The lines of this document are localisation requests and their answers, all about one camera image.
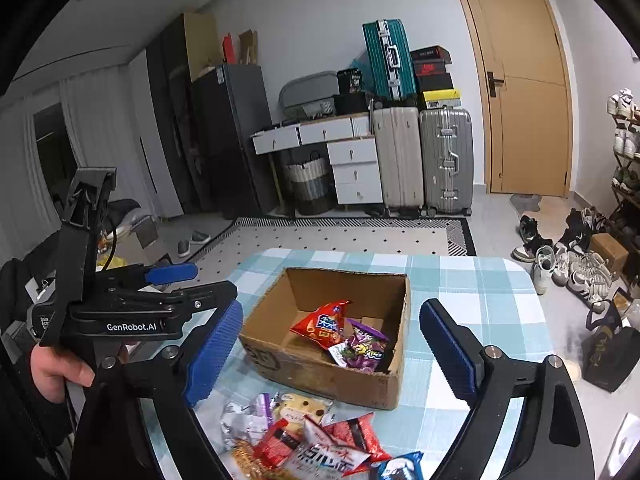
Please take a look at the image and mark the black tall cabinet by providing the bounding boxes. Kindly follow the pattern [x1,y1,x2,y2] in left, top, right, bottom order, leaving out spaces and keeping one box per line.
[145,12,222,214]

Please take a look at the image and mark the stacked shoe boxes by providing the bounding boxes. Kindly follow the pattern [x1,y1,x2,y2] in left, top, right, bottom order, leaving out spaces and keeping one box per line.
[410,46,454,110]

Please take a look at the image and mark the wooden door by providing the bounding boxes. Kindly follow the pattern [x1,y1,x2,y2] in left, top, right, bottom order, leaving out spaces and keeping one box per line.
[460,0,573,196]

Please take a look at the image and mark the white drawer desk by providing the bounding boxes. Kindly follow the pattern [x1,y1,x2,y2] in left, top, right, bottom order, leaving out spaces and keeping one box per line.
[252,113,383,206]

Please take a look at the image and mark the red Fanta-style snack bag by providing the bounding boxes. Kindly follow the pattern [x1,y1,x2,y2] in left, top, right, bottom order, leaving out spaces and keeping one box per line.
[290,300,352,350]

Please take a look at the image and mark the teal suitcase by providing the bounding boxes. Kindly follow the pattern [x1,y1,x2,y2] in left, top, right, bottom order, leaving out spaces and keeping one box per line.
[362,20,416,101]

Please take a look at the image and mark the purple candy snack bag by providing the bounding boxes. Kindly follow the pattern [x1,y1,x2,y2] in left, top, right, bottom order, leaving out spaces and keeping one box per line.
[329,318,390,373]

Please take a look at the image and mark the blue Oreo packet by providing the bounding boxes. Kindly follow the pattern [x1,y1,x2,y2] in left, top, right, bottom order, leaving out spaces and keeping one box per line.
[375,451,424,480]

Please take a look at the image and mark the black refrigerator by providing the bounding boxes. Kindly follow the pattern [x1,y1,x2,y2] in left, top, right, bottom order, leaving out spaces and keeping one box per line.
[192,64,279,219]

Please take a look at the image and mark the striped laundry basket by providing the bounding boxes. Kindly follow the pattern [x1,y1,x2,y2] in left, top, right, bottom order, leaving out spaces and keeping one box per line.
[283,156,335,216]

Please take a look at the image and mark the silver grey suitcase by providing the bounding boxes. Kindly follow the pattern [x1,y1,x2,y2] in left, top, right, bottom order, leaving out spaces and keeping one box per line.
[419,107,474,216]

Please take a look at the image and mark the grey slippers pair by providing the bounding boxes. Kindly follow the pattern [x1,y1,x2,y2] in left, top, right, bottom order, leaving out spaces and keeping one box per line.
[177,231,212,259]

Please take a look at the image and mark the SF Express cardboard box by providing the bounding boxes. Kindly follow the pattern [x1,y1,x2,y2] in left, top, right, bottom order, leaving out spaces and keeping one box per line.
[240,268,410,410]

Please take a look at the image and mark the wooden shoe rack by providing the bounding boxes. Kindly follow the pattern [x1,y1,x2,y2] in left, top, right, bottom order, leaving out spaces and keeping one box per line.
[606,104,640,241]

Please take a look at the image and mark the beige suitcase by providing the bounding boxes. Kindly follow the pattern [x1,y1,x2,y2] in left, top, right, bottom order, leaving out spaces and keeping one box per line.
[371,107,425,212]

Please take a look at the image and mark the white curtain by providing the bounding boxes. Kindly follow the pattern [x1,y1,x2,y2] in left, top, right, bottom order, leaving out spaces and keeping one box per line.
[1,66,160,262]

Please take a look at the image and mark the silver foil snack packet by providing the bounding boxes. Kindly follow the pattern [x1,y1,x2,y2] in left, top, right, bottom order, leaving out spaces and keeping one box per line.
[220,393,274,448]

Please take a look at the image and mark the person's left hand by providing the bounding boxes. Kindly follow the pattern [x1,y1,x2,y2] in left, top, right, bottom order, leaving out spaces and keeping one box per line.
[29,344,96,404]

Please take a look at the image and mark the orange noodle snack bag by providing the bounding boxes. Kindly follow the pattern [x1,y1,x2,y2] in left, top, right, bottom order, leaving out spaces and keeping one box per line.
[229,440,285,480]

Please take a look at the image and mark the small brown cardboard box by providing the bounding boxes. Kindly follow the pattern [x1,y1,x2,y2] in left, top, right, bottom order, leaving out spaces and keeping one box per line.
[590,233,629,274]

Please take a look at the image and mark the cookie biscuit clear packet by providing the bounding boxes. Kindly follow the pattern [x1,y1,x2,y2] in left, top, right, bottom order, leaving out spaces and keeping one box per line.
[271,392,334,434]

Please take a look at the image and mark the large white noodle snack bag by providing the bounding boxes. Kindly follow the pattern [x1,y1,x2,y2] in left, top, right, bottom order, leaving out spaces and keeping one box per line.
[282,417,370,479]

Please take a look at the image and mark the black paper shopping bag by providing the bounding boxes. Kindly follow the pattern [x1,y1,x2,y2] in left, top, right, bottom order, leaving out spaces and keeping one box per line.
[582,300,639,393]

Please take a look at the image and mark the red snack packet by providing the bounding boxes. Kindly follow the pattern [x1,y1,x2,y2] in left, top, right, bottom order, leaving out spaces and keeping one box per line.
[254,418,300,469]
[323,412,392,463]

